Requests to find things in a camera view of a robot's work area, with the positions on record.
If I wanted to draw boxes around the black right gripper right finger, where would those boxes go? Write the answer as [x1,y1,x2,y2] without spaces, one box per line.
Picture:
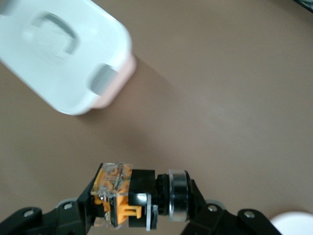
[180,179,282,235]

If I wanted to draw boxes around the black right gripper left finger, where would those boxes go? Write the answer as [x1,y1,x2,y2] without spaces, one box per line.
[0,164,104,235]

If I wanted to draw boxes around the orange push button switch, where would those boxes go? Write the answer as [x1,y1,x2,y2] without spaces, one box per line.
[89,161,191,232]

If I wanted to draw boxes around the white lidded lunch box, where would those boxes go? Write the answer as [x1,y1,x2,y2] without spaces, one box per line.
[0,0,137,117]

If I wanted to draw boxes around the pale pink round plate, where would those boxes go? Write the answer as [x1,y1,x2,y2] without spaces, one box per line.
[269,211,313,235]

